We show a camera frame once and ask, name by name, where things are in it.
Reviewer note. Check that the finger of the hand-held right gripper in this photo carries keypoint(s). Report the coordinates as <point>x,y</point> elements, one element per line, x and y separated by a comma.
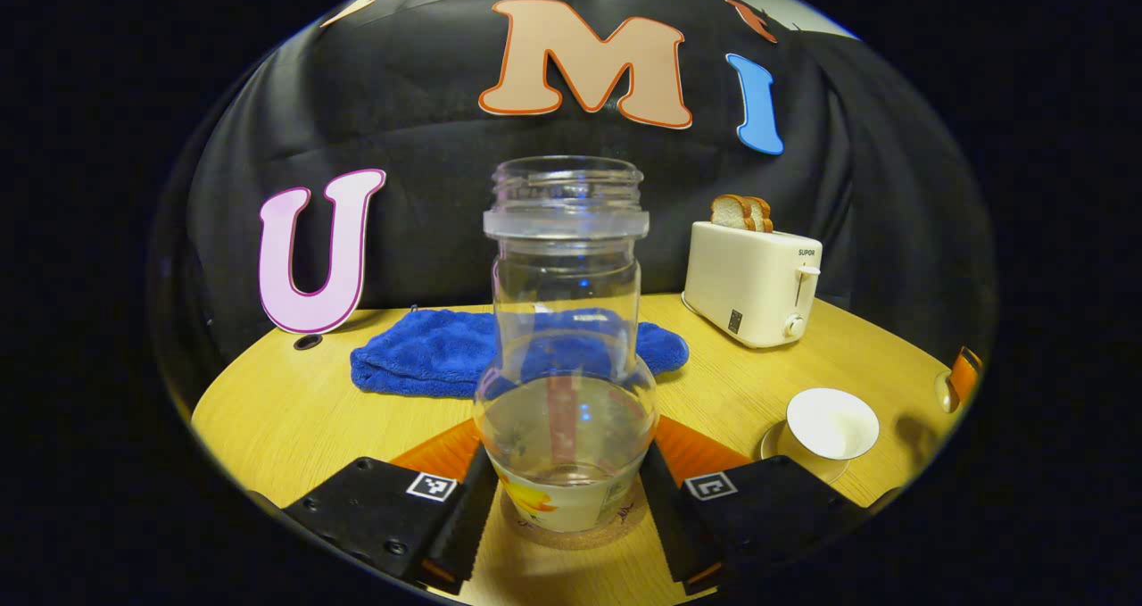
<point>965,378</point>

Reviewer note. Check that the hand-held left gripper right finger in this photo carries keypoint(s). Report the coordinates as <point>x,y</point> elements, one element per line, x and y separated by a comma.
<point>776,508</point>

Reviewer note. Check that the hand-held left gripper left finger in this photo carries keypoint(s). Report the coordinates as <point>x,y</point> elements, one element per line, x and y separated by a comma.
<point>375,508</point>

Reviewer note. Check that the pale green teacup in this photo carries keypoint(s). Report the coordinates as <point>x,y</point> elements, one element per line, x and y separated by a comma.
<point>830,423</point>

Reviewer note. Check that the round cork coaster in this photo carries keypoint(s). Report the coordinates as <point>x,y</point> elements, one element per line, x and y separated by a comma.
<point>580,539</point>

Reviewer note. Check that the clear water bottle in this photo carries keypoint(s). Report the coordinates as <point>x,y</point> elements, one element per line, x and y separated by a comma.
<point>566,320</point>

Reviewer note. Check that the blue towel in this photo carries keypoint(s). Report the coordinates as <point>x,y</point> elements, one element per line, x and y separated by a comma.
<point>419,361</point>

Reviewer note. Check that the white toaster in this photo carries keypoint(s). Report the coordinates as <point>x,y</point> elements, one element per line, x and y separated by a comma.
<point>749,285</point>

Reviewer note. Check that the toast slice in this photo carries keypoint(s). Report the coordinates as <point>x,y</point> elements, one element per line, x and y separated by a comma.
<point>732,213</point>
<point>765,215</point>

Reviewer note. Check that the black backdrop cloth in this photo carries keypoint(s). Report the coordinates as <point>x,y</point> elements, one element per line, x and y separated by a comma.
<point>428,124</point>

